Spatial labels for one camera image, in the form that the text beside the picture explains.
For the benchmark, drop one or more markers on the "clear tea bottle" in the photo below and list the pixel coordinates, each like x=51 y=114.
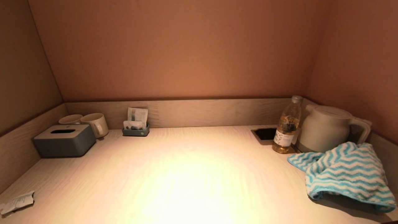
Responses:
x=285 y=130

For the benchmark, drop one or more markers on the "desk power socket panel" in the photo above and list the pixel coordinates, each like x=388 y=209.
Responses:
x=265 y=134

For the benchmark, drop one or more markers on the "white electric kettle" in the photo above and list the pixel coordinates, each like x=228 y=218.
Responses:
x=326 y=130

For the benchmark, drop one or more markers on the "cream ceramic mug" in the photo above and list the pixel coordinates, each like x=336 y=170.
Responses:
x=70 y=119
x=94 y=122

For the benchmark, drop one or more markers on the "tall white sachet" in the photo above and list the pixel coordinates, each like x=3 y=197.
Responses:
x=139 y=114

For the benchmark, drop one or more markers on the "short white sachet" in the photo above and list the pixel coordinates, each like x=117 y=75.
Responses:
x=132 y=124

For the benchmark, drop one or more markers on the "small grey sachet holder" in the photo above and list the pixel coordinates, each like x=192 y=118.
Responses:
x=136 y=132

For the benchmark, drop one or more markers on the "blue white zigzag towel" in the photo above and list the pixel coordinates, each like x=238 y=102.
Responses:
x=345 y=174

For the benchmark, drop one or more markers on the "grey tissue box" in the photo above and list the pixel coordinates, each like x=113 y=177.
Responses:
x=63 y=142

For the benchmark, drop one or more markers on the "crumpled white paper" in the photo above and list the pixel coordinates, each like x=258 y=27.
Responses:
x=17 y=202

